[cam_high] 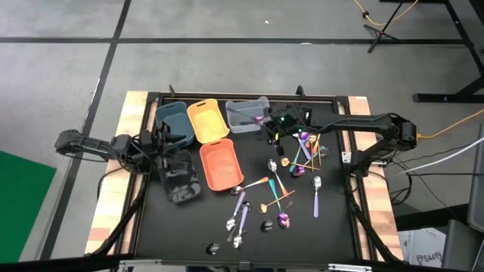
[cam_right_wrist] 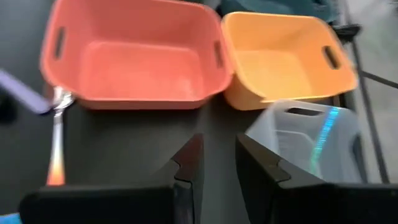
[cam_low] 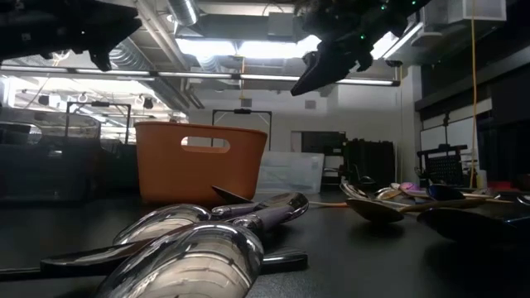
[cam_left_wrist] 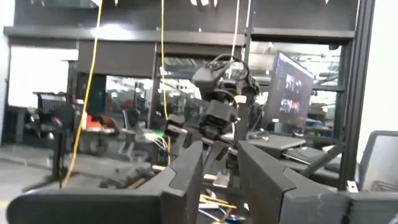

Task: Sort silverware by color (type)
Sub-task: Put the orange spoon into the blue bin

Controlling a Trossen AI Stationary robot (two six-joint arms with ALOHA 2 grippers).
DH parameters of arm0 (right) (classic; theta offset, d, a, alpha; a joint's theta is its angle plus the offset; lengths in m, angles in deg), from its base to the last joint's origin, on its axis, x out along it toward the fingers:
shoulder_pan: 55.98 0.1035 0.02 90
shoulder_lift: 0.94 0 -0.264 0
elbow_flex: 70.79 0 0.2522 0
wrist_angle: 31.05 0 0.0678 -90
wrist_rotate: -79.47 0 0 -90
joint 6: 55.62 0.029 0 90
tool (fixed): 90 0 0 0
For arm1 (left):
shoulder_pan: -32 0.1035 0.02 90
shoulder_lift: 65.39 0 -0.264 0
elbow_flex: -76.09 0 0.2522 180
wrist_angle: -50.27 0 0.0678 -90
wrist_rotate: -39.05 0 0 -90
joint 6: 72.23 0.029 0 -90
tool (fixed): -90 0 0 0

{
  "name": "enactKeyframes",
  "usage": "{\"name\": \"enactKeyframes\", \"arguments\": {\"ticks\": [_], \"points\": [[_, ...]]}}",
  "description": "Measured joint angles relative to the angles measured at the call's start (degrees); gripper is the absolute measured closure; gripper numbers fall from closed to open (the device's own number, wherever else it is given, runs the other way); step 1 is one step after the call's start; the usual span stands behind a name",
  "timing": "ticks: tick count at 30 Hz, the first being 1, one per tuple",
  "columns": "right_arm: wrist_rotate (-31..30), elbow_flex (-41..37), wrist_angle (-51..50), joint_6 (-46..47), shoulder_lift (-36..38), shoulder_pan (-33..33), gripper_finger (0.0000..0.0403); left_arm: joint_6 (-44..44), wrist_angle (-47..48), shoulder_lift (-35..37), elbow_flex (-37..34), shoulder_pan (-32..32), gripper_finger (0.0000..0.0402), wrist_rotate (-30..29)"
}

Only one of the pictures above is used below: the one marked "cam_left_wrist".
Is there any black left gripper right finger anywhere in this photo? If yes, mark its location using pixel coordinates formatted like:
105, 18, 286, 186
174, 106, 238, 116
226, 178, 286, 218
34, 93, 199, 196
237, 139, 398, 224

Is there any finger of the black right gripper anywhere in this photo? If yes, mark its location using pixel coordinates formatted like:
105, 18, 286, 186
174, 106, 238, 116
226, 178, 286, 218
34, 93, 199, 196
183, 128, 203, 150
203, 140, 231, 175

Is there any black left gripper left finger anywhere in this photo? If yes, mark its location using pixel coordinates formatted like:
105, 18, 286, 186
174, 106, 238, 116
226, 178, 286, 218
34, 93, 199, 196
6, 141, 205, 224

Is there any gold metal chopstick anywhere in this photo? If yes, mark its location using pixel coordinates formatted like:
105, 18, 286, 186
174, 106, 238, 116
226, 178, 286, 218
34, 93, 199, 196
200, 198, 238, 210
198, 194, 229, 206

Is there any iridescent rainbow metal spoon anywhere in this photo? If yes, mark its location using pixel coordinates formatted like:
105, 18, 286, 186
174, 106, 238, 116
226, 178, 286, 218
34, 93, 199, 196
226, 213, 246, 223

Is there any black laptop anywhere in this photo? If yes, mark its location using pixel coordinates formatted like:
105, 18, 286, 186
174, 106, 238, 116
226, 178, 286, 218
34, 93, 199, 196
281, 146, 331, 166

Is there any black desk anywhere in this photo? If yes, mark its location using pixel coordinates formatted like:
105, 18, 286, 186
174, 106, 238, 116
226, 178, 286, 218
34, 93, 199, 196
247, 133, 343, 187

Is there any computer monitor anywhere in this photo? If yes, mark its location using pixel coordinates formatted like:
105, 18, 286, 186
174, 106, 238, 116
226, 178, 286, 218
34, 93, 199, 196
265, 50, 317, 128

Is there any grey office chair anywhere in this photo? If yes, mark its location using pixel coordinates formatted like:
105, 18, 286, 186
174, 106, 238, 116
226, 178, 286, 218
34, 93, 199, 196
356, 129, 398, 192

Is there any silver arm base bracket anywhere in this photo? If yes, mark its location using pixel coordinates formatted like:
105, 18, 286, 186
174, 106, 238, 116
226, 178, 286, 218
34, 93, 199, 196
213, 169, 231, 188

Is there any yellow extension cable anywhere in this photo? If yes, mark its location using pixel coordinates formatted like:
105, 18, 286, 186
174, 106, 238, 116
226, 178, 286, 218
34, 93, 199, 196
159, 0, 172, 166

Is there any white cable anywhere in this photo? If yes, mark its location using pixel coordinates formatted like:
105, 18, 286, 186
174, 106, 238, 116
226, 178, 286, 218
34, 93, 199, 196
231, 0, 241, 57

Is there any yellow hanging cable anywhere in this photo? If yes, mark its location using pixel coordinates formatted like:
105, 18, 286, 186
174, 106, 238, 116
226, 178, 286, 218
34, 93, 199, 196
61, 0, 104, 189

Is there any black aluminium frame post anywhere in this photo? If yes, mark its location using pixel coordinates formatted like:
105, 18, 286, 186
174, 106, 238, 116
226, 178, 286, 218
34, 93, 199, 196
338, 0, 376, 191

